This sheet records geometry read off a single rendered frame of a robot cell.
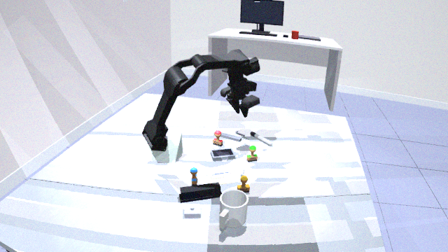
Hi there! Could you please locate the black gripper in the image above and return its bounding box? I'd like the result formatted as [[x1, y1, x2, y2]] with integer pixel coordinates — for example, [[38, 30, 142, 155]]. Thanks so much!
[[220, 80, 260, 118]]

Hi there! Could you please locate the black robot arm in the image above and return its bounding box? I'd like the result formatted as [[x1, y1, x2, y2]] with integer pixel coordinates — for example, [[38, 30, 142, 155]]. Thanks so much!
[[142, 49, 260, 151]]

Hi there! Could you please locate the red-handled rubber stamp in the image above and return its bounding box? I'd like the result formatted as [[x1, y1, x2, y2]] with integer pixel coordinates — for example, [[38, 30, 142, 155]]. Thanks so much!
[[213, 130, 223, 147]]

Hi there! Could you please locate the blue-topped wooden stamp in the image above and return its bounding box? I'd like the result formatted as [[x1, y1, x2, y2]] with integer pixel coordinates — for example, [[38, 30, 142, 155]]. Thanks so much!
[[190, 167, 198, 186]]

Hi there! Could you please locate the grey mug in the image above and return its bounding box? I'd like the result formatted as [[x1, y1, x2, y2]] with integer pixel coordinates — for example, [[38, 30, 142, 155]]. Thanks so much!
[[218, 190, 249, 229]]

